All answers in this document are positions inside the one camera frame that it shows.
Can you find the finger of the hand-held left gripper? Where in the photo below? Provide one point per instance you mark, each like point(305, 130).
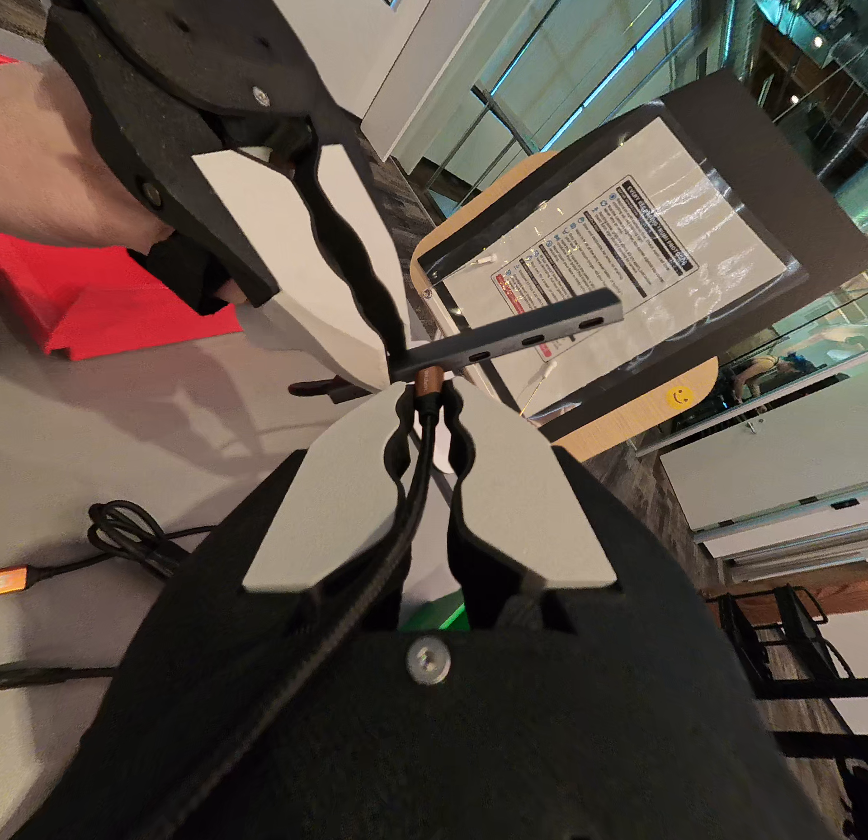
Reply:
point(271, 229)
point(369, 229)

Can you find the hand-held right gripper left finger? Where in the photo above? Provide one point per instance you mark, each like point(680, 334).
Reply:
point(319, 514)

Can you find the green object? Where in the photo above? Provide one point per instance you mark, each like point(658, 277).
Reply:
point(441, 616)

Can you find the person's left hand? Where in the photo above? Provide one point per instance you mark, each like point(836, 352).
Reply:
point(61, 168)

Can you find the white instruction sheet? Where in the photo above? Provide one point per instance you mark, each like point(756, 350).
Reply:
point(732, 243)

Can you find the black metal rack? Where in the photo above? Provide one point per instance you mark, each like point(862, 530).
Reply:
point(800, 616)

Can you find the grey usb-c hub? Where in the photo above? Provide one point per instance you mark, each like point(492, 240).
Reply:
point(542, 321)

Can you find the white cabinet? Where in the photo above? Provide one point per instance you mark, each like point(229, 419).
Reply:
point(746, 480)

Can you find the red plastic bin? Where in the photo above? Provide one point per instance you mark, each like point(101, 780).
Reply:
point(102, 297)

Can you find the yellow smiley sticker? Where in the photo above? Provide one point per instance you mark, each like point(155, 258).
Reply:
point(680, 397)

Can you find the black sign board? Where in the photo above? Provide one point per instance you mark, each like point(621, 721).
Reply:
point(780, 148)

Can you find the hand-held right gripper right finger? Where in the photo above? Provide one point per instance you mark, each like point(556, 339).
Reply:
point(529, 514)

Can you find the glass partition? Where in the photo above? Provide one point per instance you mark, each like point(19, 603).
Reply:
point(576, 53)

